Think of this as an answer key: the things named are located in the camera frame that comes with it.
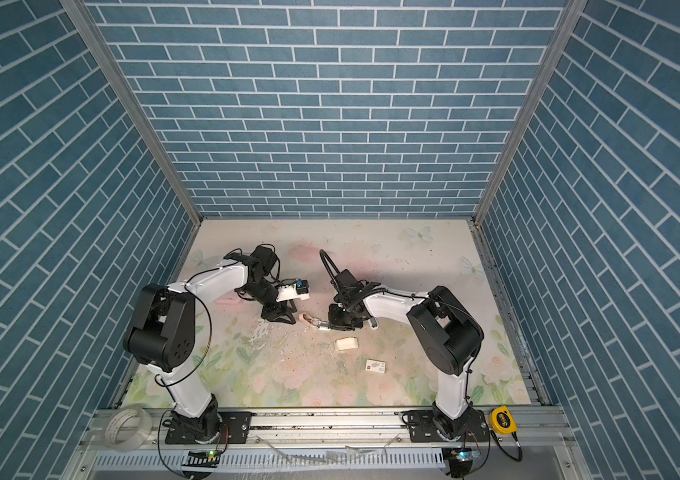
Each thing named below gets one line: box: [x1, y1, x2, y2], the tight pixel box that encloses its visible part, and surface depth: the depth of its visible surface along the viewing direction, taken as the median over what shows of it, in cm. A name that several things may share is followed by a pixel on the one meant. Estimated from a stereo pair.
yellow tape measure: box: [491, 406, 518, 434], surface depth 75 cm
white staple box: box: [365, 358, 387, 374], surface depth 84 cm
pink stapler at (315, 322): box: [299, 313, 331, 330], surface depth 92 cm
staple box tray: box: [335, 336, 359, 351], surface depth 90 cm
